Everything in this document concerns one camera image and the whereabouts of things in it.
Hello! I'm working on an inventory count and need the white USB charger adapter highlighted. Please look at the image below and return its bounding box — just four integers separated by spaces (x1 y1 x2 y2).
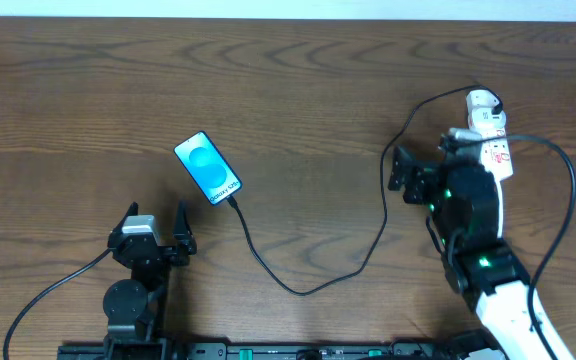
466 88 503 115

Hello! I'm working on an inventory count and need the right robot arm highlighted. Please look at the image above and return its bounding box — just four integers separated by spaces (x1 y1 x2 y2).
388 147 572 359

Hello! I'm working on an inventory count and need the white power strip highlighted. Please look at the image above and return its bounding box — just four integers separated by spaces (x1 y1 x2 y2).
468 108 513 182

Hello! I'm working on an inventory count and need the blue Galaxy smartphone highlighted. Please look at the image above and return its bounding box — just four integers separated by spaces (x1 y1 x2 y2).
173 131 243 206

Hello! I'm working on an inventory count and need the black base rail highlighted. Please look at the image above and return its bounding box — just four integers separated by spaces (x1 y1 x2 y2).
56 342 466 360

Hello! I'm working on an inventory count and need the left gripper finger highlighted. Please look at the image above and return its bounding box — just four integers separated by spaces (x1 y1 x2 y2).
172 201 197 255
108 202 139 245

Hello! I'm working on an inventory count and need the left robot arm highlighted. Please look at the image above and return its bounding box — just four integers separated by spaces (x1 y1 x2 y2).
103 202 197 359

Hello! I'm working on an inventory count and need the black right camera cable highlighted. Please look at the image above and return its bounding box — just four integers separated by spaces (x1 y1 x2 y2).
440 133 576 360

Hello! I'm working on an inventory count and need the black charging cable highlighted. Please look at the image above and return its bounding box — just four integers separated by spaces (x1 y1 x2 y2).
226 84 504 297

